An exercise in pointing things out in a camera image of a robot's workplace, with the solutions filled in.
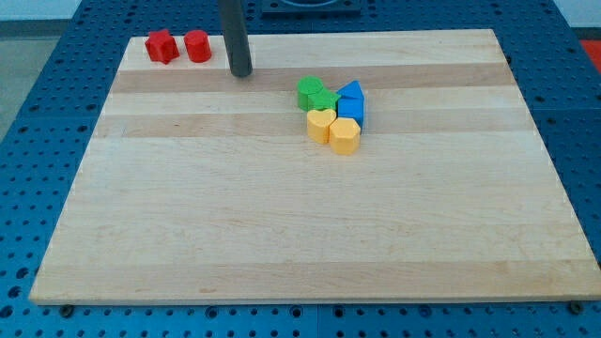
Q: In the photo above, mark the yellow heart block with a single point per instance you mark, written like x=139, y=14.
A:
x=318, y=124

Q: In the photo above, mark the yellow hexagon block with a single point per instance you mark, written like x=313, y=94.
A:
x=345, y=136

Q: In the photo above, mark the green star block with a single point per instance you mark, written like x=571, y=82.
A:
x=323, y=99

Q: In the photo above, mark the blue cube block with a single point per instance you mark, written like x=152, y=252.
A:
x=351, y=108

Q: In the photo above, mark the green cylinder block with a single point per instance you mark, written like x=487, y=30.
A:
x=307, y=86

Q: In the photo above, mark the blue triangle block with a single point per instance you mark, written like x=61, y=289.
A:
x=352, y=90

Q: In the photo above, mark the light wooden board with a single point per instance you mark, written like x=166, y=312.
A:
x=197, y=187

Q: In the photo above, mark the red cylinder block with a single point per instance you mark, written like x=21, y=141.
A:
x=197, y=46

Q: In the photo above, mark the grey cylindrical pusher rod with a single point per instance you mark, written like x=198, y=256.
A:
x=235, y=37

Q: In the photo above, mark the red star block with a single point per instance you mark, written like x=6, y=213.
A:
x=161, y=46

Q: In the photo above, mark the black bolt front left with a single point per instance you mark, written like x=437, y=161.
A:
x=66, y=311

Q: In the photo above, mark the black bolt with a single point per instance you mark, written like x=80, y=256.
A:
x=66, y=311
x=575, y=307

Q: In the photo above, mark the black bolt front right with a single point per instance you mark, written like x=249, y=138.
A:
x=575, y=307

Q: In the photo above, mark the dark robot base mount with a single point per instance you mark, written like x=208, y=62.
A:
x=281, y=7

